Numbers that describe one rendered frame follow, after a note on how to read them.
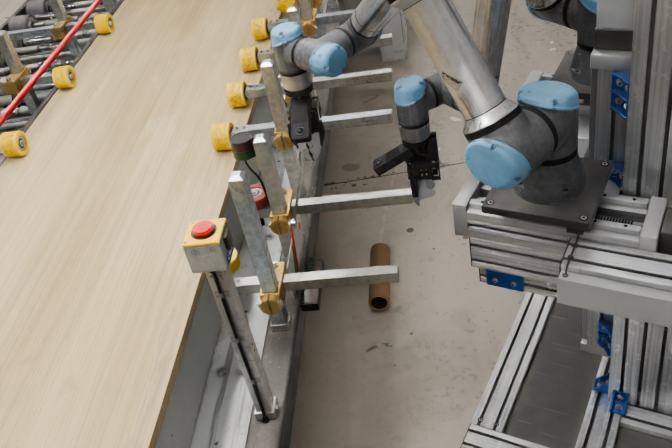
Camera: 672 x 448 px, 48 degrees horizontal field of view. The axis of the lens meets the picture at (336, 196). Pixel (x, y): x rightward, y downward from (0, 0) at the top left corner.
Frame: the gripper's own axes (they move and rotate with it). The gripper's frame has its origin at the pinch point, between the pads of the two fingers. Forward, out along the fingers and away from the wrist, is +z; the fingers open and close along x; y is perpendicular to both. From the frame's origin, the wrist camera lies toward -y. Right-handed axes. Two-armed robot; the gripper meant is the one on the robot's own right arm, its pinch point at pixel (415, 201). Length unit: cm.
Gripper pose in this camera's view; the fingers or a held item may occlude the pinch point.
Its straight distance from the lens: 197.9
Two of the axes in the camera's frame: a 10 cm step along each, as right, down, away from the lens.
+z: 1.7, 7.9, 5.8
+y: 9.8, -1.0, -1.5
